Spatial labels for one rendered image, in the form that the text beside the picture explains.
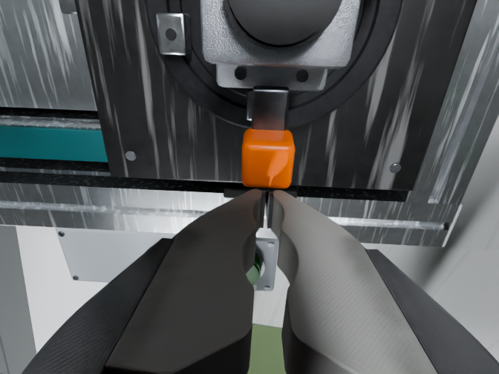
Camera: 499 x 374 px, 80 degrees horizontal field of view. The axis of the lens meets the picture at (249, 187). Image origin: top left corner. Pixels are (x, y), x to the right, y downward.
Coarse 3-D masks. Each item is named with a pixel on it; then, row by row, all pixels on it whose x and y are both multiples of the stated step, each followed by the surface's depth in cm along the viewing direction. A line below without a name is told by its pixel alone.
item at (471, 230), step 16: (496, 128) 32; (496, 144) 33; (480, 160) 34; (496, 160) 34; (480, 176) 34; (496, 176) 34; (480, 192) 35; (496, 192) 35; (464, 208) 37; (480, 208) 36; (496, 208) 36; (464, 224) 38; (480, 224) 38; (496, 224) 37; (448, 240) 39; (464, 240) 39; (480, 240) 39; (496, 240) 39
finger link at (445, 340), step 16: (384, 256) 9; (384, 272) 8; (400, 272) 8; (400, 288) 7; (416, 288) 8; (400, 304) 7; (416, 304) 7; (432, 304) 7; (416, 320) 7; (432, 320) 7; (448, 320) 7; (416, 336) 6; (432, 336) 6; (448, 336) 6; (464, 336) 6; (432, 352) 6; (448, 352) 6; (464, 352) 6; (480, 352) 6; (448, 368) 6; (464, 368) 6; (480, 368) 6; (496, 368) 6
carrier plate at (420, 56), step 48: (96, 0) 18; (432, 0) 17; (96, 48) 19; (144, 48) 19; (432, 48) 19; (96, 96) 21; (144, 96) 21; (384, 96) 20; (432, 96) 20; (144, 144) 22; (192, 144) 22; (240, 144) 22; (336, 144) 22; (384, 144) 22
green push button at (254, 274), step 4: (256, 260) 28; (256, 264) 28; (260, 264) 28; (252, 268) 28; (256, 268) 28; (260, 268) 28; (248, 272) 28; (252, 272) 28; (256, 272) 28; (260, 272) 28; (248, 276) 28; (252, 276) 28; (256, 276) 28; (260, 276) 28; (252, 280) 28; (256, 280) 28; (252, 284) 29
